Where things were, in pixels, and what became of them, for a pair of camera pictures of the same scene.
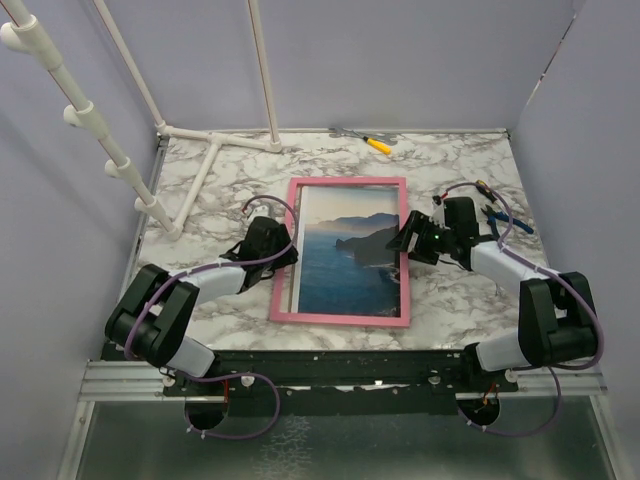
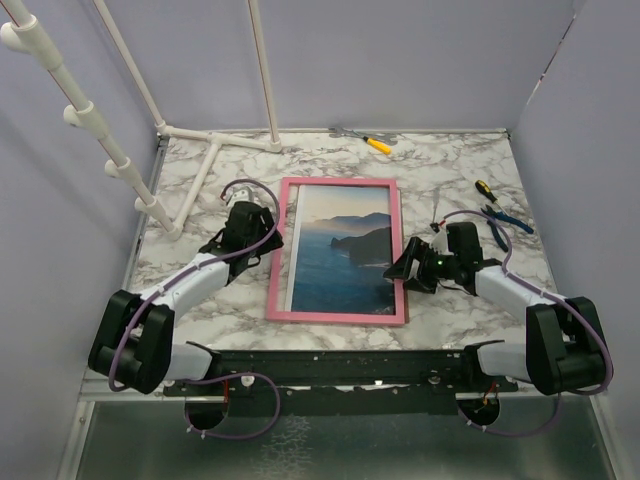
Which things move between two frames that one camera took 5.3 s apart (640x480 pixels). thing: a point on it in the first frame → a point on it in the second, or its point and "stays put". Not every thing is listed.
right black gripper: x=414 y=223 → x=401 y=269
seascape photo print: x=344 y=266 stays put
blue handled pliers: x=501 y=216 stays put
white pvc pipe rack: x=25 y=34 stays put
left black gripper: x=287 y=258 → x=271 y=243
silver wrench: x=385 y=137 stays put
